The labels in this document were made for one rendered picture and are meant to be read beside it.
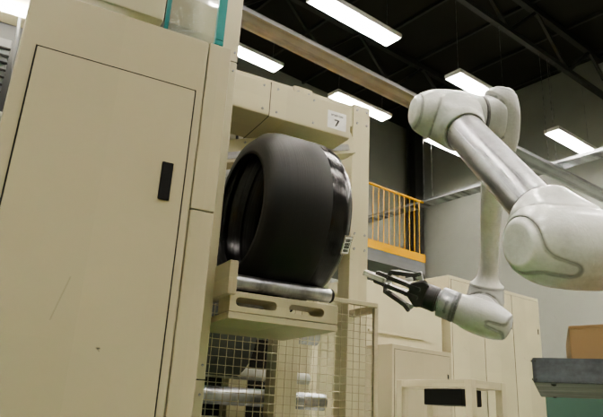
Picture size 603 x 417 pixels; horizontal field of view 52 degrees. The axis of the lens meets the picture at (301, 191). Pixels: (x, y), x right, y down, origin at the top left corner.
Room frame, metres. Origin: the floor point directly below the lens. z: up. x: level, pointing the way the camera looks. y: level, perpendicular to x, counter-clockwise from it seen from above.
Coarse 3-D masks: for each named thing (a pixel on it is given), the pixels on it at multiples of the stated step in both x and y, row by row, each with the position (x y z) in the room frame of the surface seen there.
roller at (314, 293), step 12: (240, 276) 1.79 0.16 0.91; (252, 276) 1.81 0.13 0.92; (240, 288) 1.80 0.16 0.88; (252, 288) 1.81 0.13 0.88; (264, 288) 1.82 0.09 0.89; (276, 288) 1.84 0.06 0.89; (288, 288) 1.86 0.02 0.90; (300, 288) 1.88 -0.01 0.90; (312, 288) 1.90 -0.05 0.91; (324, 288) 1.93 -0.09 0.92; (324, 300) 1.93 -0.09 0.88
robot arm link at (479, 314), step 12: (468, 300) 1.75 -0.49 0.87; (480, 300) 1.74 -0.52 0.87; (492, 300) 1.77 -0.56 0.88; (456, 312) 1.76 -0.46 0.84; (468, 312) 1.74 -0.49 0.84; (480, 312) 1.73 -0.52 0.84; (492, 312) 1.73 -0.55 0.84; (504, 312) 1.73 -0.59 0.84; (456, 324) 1.79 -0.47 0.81; (468, 324) 1.75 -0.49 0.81; (480, 324) 1.74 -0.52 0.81; (492, 324) 1.73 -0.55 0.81; (504, 324) 1.72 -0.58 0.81; (492, 336) 1.75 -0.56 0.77; (504, 336) 1.75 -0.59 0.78
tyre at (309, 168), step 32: (256, 160) 2.08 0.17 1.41; (288, 160) 1.74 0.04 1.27; (320, 160) 1.80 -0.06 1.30; (224, 192) 2.09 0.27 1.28; (256, 192) 2.20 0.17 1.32; (288, 192) 1.72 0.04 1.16; (320, 192) 1.77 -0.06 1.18; (224, 224) 2.18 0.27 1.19; (256, 224) 2.25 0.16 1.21; (288, 224) 1.75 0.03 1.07; (320, 224) 1.78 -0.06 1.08; (224, 256) 2.08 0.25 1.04; (256, 256) 1.82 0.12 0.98; (288, 256) 1.80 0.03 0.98; (320, 256) 1.84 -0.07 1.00
